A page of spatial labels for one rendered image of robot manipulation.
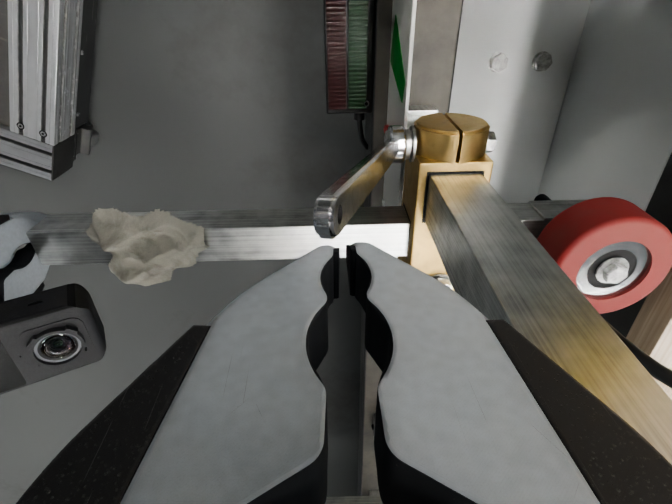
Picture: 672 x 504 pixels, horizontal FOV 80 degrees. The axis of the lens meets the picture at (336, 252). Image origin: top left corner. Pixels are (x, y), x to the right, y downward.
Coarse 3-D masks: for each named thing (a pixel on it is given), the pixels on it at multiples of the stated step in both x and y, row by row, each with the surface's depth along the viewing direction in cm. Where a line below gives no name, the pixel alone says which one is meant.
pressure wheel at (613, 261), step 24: (576, 216) 27; (600, 216) 26; (624, 216) 25; (648, 216) 26; (552, 240) 28; (576, 240) 26; (600, 240) 26; (624, 240) 26; (648, 240) 26; (576, 264) 27; (600, 264) 27; (624, 264) 27; (648, 264) 27; (600, 288) 28; (624, 288) 28; (648, 288) 28; (600, 312) 29
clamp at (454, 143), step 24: (432, 120) 28; (456, 120) 28; (480, 120) 28; (432, 144) 26; (456, 144) 26; (480, 144) 26; (408, 168) 30; (432, 168) 27; (456, 168) 27; (480, 168) 27; (408, 192) 30; (408, 216) 31; (408, 240) 31; (432, 240) 30; (432, 264) 31
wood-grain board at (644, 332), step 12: (660, 288) 31; (648, 300) 32; (660, 300) 31; (648, 312) 33; (660, 312) 31; (636, 324) 34; (648, 324) 33; (660, 324) 31; (636, 336) 34; (648, 336) 33; (660, 336) 31; (648, 348) 33; (660, 348) 32; (660, 360) 33; (660, 384) 34
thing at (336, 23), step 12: (336, 0) 36; (336, 12) 36; (336, 24) 37; (336, 36) 37; (336, 48) 38; (336, 60) 38; (336, 72) 39; (336, 84) 40; (336, 96) 40; (336, 108) 41
